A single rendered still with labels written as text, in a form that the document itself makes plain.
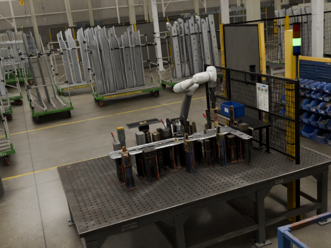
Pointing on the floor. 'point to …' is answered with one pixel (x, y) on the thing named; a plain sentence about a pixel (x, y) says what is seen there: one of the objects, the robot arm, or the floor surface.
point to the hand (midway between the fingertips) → (213, 105)
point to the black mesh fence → (264, 111)
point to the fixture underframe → (320, 201)
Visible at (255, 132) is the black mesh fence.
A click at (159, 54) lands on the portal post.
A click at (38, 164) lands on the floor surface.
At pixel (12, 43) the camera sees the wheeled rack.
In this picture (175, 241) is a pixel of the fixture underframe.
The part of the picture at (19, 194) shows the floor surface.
